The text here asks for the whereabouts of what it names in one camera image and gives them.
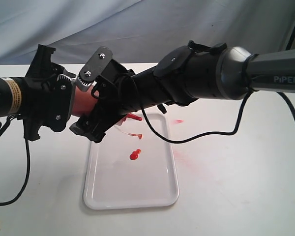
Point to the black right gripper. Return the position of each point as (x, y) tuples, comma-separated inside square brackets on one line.
[(105, 114)]

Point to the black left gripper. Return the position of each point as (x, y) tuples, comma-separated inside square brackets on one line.
[(47, 96)]

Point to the red sauce squeeze bottle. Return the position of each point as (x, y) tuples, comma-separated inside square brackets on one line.
[(83, 104)]

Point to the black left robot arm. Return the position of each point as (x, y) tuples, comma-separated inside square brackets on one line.
[(10, 101)]

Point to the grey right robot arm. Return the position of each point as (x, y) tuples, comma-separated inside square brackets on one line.
[(183, 76)]

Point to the red sauce blob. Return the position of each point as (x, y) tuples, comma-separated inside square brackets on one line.
[(135, 154)]

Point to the grey backdrop cloth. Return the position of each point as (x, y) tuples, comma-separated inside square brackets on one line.
[(139, 30)]

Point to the white rectangular plastic tray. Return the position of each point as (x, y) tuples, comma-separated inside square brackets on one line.
[(113, 181)]

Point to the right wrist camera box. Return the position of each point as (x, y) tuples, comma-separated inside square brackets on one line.
[(93, 68)]

